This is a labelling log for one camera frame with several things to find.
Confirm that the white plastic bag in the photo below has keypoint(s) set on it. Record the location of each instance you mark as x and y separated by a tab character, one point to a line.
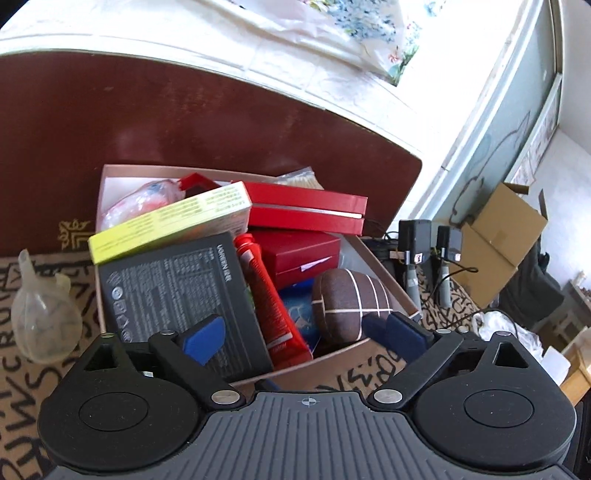
503	327

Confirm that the yellow and white carton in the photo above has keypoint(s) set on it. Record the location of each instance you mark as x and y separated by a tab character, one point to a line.
175	221

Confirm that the dark brown wooden headboard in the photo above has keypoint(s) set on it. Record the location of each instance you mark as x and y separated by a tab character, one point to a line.
138	115

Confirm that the small red box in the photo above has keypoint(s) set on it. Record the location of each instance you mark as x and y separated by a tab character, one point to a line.
295	258

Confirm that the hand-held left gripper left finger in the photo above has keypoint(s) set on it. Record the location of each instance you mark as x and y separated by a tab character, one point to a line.
203	339

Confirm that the black printed box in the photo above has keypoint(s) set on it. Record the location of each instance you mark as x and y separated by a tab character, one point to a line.
175	281

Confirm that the brown cardboard shoe box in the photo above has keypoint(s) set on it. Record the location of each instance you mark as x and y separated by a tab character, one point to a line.
341	364

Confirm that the cotton swab bag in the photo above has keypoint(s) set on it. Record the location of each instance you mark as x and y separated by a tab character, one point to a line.
302	180

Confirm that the large red box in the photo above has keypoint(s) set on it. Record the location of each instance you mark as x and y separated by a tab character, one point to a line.
304	201

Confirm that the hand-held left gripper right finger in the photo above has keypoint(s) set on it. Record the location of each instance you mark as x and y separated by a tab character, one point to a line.
406	334

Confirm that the light wooden furniture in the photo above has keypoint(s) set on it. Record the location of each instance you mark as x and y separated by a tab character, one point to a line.
577	323

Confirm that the dark cloth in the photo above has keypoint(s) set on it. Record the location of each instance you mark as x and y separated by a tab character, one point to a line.
531	281

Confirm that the brown pouch with white stripes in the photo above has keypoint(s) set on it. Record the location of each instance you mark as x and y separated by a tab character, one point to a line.
346	300

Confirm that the blue packet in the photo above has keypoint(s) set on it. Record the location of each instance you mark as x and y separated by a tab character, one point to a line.
300	314

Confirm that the brown letter-printed blanket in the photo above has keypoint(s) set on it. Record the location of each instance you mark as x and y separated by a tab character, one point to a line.
27	392

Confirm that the clear plastic funnel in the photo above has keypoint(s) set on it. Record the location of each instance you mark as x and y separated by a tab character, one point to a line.
41	323

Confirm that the red open carton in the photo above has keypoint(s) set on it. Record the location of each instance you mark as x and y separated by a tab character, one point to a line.
194	181

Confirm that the red tube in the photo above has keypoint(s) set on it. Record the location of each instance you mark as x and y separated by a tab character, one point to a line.
272	314

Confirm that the open plain cardboard carton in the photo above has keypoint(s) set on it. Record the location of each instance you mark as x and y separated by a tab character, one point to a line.
498	240

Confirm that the pink plastic bag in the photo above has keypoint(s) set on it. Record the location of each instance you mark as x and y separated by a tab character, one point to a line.
134	203

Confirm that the floral cloth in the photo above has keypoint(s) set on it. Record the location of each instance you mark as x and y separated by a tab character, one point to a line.
360	27

